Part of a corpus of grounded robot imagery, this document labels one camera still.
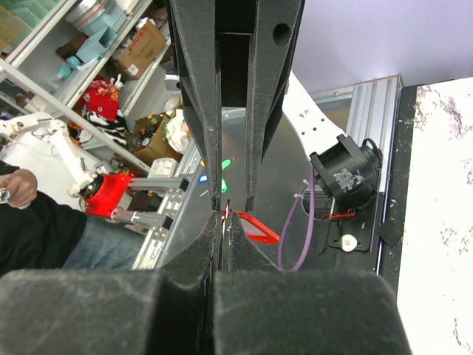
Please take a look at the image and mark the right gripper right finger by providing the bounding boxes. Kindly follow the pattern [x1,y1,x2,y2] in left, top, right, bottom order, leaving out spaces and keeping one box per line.
[212,212,413,355]

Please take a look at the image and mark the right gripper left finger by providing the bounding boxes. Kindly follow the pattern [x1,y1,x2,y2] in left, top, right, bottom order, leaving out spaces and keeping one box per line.
[1,212,222,354]

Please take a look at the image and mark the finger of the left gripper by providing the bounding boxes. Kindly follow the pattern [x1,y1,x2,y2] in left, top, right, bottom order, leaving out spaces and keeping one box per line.
[170,1,222,210]
[245,1,304,211]

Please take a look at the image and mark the red key tag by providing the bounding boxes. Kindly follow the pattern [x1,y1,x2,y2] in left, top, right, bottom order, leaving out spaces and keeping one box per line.
[222,200,280,245]

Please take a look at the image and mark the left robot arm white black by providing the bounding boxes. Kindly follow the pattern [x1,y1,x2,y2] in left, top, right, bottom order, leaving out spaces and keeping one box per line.
[168,0,381,211]

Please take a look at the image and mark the red robot base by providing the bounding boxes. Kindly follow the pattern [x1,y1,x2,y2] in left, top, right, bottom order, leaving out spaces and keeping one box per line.
[80,174,132,218]

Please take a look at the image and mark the cardboard box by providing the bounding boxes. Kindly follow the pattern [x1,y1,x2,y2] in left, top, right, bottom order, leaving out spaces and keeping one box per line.
[112,19,166,80]

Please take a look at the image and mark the person in black sweater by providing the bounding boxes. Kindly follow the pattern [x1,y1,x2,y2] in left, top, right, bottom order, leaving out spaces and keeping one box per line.
[1,162,143,274]

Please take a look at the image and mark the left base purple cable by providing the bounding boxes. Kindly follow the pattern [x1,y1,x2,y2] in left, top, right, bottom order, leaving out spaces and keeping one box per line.
[276,168,317,273]

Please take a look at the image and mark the aluminium frame rail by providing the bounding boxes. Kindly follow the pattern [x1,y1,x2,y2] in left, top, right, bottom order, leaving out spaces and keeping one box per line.
[310,74,403,182]

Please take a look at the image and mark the black mounting rail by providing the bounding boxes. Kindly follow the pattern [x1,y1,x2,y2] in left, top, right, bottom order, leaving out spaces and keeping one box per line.
[316,86,418,291]

